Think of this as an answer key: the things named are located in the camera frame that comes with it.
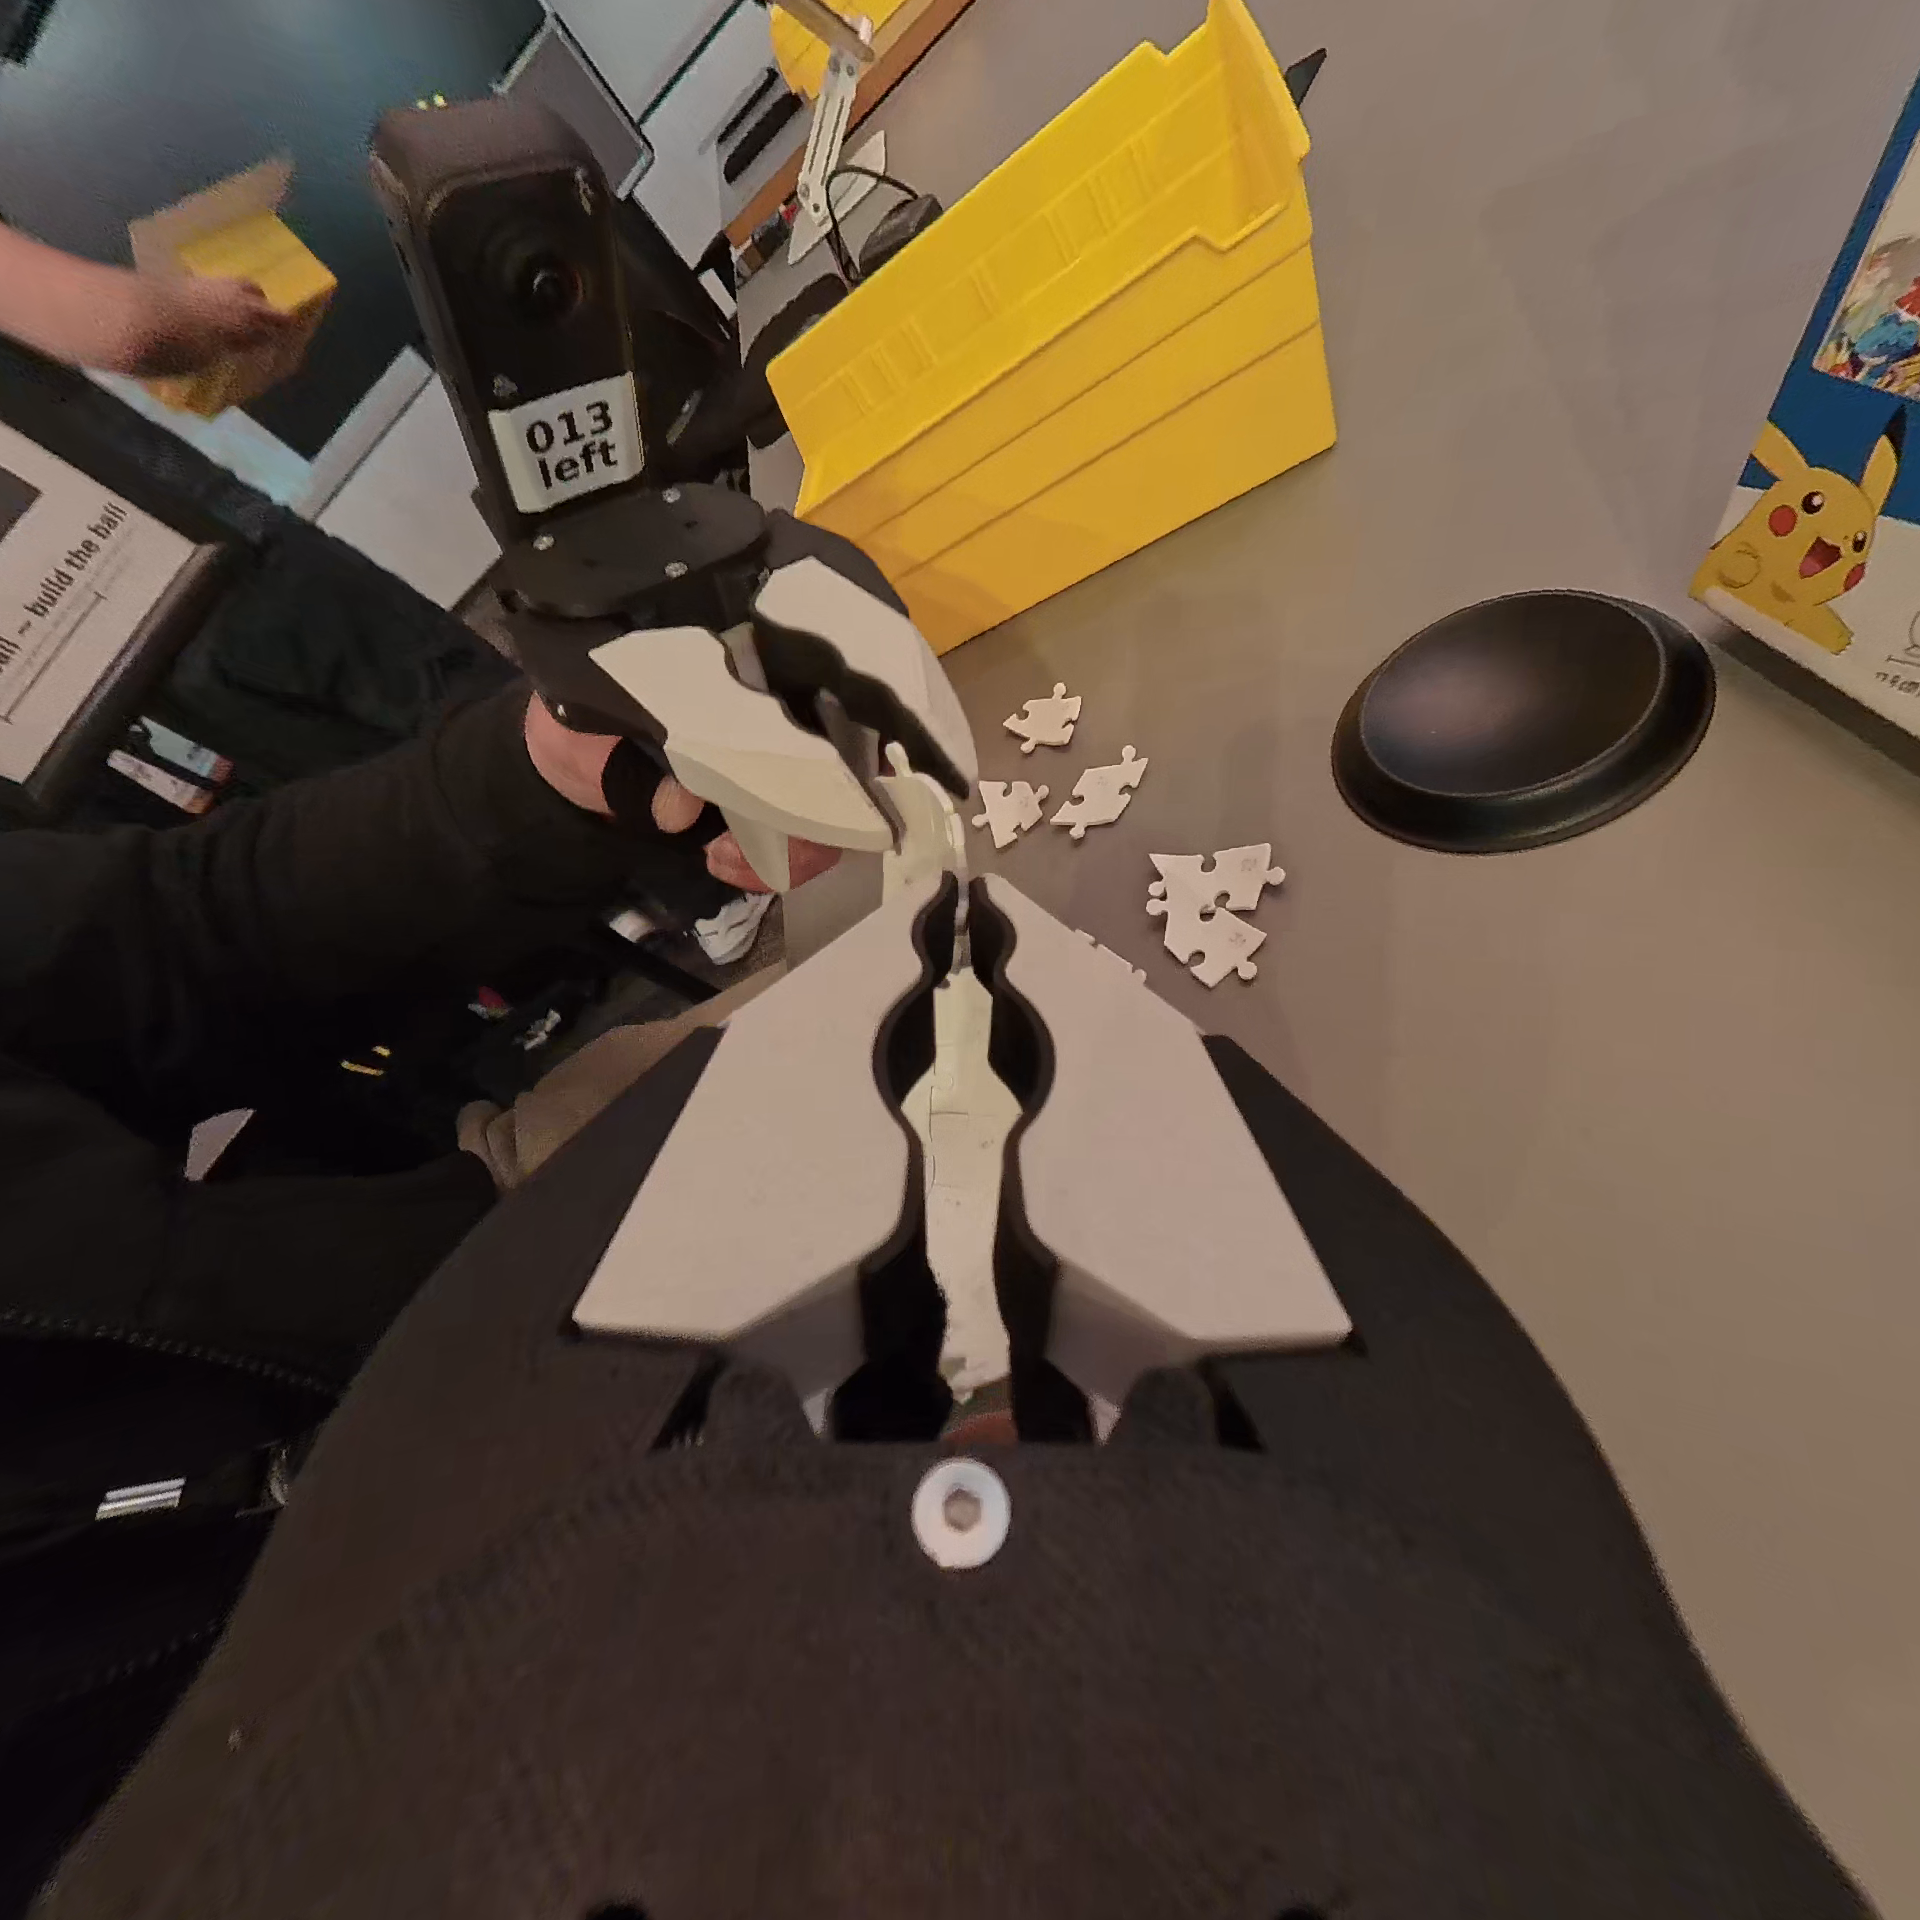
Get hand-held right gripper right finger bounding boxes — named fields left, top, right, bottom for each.
left=968, top=872, right=1356, bottom=1444

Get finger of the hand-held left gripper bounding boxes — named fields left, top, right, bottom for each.
left=584, top=623, right=904, bottom=856
left=748, top=556, right=981, bottom=799

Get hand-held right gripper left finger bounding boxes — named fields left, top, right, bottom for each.
left=567, top=872, right=961, bottom=1444

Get person's left forearm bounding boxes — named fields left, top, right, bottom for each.
left=0, top=682, right=705, bottom=1096

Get black round ball stand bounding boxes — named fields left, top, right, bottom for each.
left=1330, top=587, right=1718, bottom=856

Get cartoon printed puzzle box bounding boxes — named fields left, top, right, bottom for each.
left=1686, top=66, right=1920, bottom=740

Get person's left hand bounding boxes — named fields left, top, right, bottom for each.
left=521, top=691, right=845, bottom=896

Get person's beige trousers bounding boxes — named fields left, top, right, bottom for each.
left=456, top=959, right=797, bottom=1190

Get yellow cardboard box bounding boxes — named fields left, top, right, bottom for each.
left=126, top=155, right=341, bottom=415

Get yellow plastic bin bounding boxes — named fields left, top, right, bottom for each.
left=762, top=0, right=1340, bottom=656

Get pale hinged tool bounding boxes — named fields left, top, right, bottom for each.
left=788, top=0, right=886, bottom=267

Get white instruction sign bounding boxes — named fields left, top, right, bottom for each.
left=0, top=420, right=205, bottom=783

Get black cable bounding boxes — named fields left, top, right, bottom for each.
left=830, top=166, right=944, bottom=283

